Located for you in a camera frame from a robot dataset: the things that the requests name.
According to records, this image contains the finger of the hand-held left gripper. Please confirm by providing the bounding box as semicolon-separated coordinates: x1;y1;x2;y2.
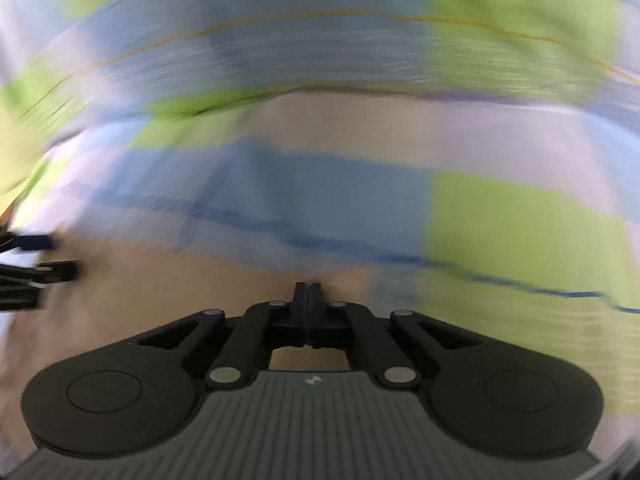
0;259;83;311
0;232;55;256

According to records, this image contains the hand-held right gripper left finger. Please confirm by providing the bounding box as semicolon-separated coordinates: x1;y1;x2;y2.
127;282;308;391

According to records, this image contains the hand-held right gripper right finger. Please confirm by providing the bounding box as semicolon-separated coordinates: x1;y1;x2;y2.
308;282;484;391

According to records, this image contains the beige garment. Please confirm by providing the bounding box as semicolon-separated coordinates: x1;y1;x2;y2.
0;220;381;376

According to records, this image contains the plaid bed sheet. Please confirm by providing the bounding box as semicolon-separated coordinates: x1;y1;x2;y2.
0;0;640;478

